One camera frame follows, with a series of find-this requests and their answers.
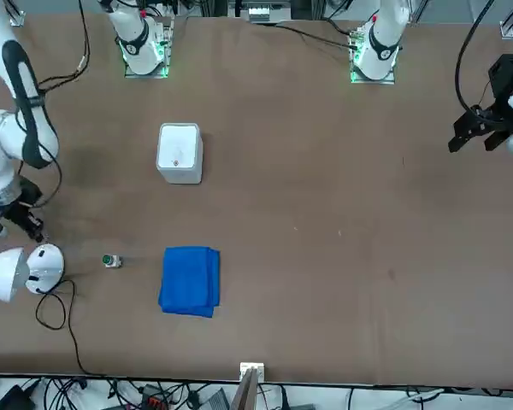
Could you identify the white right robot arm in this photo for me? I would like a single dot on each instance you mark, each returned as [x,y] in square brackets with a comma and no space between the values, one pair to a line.
[0,136]

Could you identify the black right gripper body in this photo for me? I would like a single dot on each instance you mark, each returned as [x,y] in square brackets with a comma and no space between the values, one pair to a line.
[25,196]

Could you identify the black power adapter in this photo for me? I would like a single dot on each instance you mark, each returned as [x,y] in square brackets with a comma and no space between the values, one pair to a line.
[15,399]

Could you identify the white desk lamp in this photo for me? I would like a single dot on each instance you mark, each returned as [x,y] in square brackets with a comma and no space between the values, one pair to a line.
[47,262]

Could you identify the white cube box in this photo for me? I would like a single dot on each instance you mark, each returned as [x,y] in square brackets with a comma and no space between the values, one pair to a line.
[179,149]

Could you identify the blue folded cloth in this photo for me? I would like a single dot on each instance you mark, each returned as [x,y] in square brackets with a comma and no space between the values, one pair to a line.
[190,282]

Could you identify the black box with red connectors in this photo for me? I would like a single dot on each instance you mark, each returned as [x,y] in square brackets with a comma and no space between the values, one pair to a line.
[156,397]

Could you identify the aluminium corner bracket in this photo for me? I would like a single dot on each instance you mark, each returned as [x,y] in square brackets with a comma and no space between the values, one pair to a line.
[17,18]
[511,25]

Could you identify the aluminium profile post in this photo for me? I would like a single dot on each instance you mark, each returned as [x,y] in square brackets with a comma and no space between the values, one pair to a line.
[250,384]

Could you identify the grey terminal block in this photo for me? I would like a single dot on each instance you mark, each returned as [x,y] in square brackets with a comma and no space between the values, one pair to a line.
[269,15]

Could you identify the green push button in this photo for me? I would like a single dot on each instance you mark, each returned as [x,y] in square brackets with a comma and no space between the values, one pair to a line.
[110,260]

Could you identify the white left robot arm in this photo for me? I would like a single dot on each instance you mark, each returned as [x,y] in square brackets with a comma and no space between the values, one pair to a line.
[382,42]

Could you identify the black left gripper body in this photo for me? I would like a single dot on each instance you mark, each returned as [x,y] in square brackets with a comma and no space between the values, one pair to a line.
[502,77]

